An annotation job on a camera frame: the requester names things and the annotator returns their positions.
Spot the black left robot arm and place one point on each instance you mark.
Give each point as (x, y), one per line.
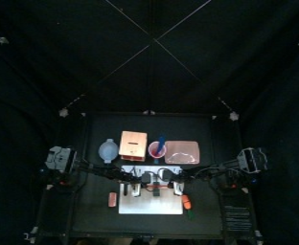
(100, 172)

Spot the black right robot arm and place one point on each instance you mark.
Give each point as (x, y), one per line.
(212, 170)

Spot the white cutting board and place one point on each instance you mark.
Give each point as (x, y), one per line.
(150, 205)

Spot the square shallow plate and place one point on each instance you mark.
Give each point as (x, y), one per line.
(182, 152)

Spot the orange toy carrot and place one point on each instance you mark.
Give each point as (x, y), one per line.
(186, 202)

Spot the pink rectangular toy block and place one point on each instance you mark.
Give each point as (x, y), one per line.
(113, 199)

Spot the pink cup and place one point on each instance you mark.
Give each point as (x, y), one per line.
(154, 152)

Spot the blue stick utensil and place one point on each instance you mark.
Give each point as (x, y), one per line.
(161, 143)

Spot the wooden box with slot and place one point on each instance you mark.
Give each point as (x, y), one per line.
(133, 145)

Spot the black panel with white text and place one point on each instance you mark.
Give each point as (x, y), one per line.
(237, 217)

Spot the black cloth backdrop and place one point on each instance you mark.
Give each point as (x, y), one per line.
(71, 63)

